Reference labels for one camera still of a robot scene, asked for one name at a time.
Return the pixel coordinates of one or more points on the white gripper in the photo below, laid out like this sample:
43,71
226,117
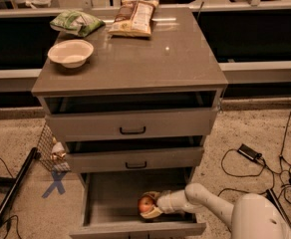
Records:
164,203

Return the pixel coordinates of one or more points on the red apple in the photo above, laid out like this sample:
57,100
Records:
145,204

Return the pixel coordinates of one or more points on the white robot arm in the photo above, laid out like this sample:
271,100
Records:
252,216

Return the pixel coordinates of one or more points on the bottom drawer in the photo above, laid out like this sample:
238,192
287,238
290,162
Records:
110,206

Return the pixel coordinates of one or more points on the drawer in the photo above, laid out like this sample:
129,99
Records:
110,206
135,159
131,124

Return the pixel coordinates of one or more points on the middle drawer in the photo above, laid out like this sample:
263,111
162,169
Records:
135,159

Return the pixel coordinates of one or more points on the top drawer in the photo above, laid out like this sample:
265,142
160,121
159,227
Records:
131,124

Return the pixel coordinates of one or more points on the grey drawer cabinet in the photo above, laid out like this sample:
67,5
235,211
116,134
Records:
174,69

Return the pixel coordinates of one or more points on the blue tape cross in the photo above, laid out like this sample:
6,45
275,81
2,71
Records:
56,184

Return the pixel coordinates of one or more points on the black floor bar right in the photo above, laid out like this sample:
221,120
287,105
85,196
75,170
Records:
271,196

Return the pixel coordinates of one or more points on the black floor bar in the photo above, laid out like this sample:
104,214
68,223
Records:
271,196
13,184

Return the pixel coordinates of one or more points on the black floor bar left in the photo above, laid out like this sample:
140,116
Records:
13,184

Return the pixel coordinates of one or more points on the white bowl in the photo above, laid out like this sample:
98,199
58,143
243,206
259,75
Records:
71,54

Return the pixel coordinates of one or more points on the brown white chip bag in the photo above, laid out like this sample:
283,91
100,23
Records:
134,18

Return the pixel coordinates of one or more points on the green snack bag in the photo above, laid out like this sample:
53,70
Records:
76,23

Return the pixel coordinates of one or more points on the wire mesh basket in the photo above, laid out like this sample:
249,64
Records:
52,154

